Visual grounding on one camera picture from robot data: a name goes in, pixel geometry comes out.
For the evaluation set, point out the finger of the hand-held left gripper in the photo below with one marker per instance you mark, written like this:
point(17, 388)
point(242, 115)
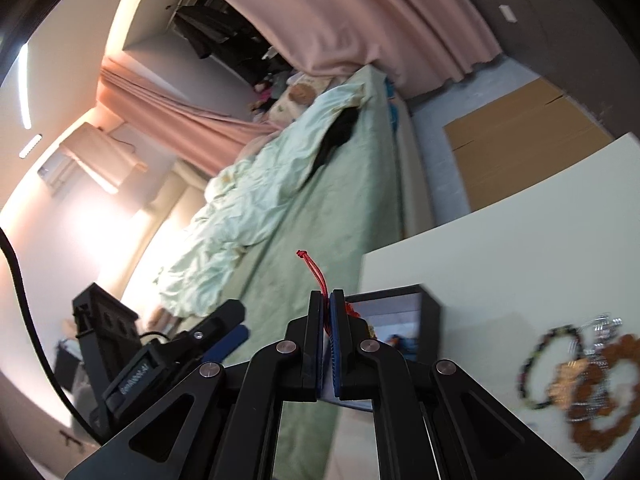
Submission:
point(220, 319)

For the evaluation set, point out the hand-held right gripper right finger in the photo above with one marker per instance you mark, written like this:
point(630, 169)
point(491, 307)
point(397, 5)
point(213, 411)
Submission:
point(336, 350)

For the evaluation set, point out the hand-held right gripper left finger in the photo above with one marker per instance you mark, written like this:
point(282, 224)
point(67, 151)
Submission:
point(320, 350)

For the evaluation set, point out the black jewelry box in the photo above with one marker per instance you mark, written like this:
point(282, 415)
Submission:
point(430, 325)

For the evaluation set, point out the light green quilt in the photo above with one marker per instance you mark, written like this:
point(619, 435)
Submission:
point(240, 210)

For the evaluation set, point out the bed with green sheet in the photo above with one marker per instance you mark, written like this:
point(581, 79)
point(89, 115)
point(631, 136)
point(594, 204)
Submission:
point(350, 185)

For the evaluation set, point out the white air conditioner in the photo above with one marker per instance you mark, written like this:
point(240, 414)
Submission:
point(56, 172)

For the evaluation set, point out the beige cloth cover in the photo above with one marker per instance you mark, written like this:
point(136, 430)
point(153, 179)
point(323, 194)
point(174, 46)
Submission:
point(102, 155)

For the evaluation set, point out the black garment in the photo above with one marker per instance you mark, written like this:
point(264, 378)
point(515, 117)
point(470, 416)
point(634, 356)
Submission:
point(337, 132)

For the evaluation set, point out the short ceiling light strip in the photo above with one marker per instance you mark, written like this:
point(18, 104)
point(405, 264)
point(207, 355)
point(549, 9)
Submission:
point(31, 146)

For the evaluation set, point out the patterned pillow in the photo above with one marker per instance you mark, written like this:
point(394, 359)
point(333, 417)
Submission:
point(295, 97)

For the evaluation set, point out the flat brown cardboard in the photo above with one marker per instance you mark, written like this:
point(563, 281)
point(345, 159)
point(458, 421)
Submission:
point(525, 145)

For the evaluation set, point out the black hanging clothes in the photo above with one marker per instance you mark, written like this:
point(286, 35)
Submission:
point(210, 35)

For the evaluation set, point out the long ceiling light strip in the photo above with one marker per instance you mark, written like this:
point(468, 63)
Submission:
point(24, 85)

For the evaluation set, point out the large pink curtain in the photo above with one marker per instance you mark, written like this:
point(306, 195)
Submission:
point(350, 15)

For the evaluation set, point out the white wall switch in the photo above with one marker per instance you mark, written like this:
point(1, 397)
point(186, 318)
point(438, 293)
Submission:
point(508, 13)

